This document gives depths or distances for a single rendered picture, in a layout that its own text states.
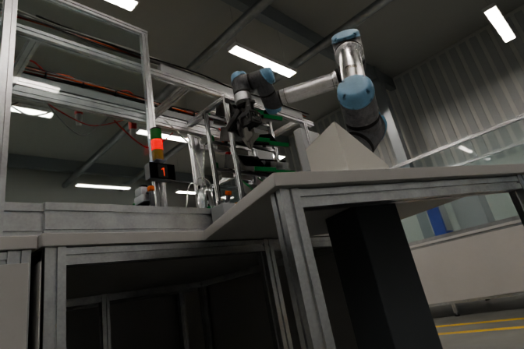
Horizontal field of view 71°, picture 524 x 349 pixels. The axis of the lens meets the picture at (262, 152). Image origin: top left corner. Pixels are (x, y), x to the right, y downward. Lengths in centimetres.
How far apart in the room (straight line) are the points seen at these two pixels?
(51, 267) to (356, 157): 83
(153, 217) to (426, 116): 967
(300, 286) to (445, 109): 979
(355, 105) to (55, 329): 99
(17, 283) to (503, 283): 480
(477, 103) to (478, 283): 579
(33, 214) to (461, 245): 475
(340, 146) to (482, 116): 903
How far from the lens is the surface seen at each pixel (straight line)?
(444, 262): 531
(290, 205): 76
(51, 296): 98
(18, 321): 98
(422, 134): 1047
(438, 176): 105
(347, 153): 112
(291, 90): 169
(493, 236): 513
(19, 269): 99
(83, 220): 111
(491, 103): 1011
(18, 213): 110
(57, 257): 100
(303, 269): 74
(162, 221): 122
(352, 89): 124
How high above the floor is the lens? 63
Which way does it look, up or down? 21 degrees up
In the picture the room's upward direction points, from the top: 12 degrees counter-clockwise
